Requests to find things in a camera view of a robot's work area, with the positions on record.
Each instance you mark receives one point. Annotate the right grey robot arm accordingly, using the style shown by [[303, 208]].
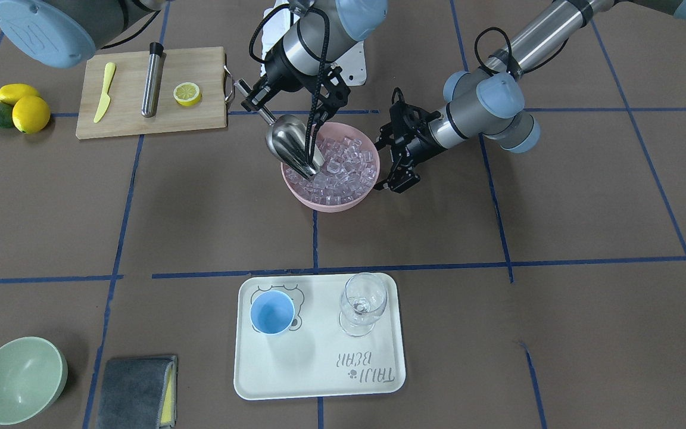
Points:
[[63, 34]]

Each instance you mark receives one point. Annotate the cream bear serving tray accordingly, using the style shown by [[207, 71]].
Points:
[[314, 356]]

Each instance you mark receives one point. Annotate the yellow lemon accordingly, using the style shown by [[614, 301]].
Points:
[[13, 92], [31, 114]]

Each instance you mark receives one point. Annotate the pink bowl of ice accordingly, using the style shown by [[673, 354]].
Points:
[[349, 171]]

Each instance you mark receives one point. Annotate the yellow lemon upper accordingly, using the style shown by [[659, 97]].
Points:
[[31, 114]]

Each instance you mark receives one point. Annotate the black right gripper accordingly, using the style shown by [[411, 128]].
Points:
[[284, 70]]

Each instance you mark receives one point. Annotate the halved lemon slice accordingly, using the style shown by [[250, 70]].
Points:
[[187, 94]]

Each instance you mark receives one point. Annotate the light blue plastic cup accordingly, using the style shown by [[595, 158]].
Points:
[[272, 312]]

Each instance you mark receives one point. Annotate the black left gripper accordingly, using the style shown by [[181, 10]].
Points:
[[419, 141]]

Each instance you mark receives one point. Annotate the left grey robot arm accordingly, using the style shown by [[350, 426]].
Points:
[[487, 101]]

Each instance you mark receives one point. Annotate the green ceramic bowl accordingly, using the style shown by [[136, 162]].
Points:
[[33, 374]]

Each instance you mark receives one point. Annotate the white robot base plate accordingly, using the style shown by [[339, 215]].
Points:
[[353, 62]]

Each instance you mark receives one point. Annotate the steel ice scoop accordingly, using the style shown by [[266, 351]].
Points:
[[286, 140]]

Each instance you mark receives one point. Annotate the clear wine glass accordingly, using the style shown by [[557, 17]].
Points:
[[362, 302]]

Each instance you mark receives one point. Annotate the yellow plastic knife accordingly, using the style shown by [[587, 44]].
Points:
[[105, 97]]

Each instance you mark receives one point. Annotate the yellow lemon lower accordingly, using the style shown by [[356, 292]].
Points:
[[13, 92]]

